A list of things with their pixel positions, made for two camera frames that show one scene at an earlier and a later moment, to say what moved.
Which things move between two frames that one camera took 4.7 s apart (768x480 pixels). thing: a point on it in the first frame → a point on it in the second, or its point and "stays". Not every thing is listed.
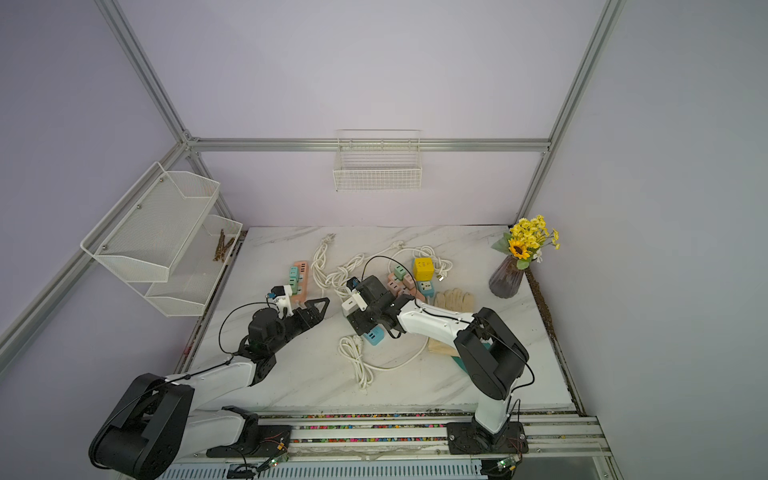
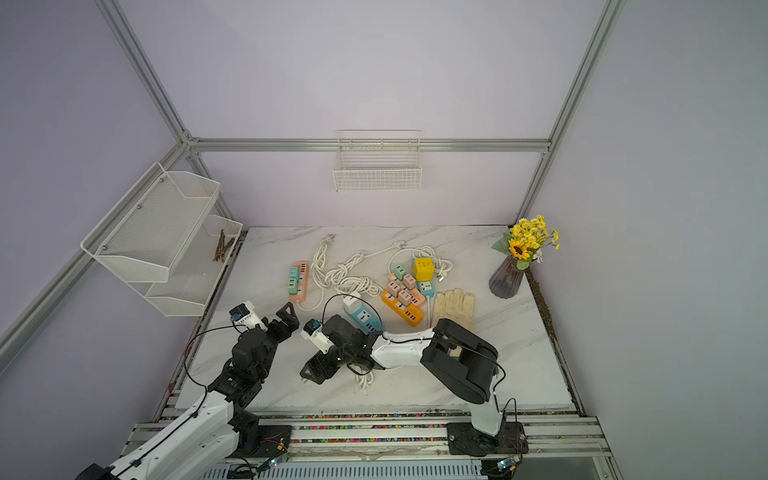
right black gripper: x=360 y=322 → x=315 y=364
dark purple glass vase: x=505 y=278 stays
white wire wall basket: x=378 y=160 stays
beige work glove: x=453 y=299 stays
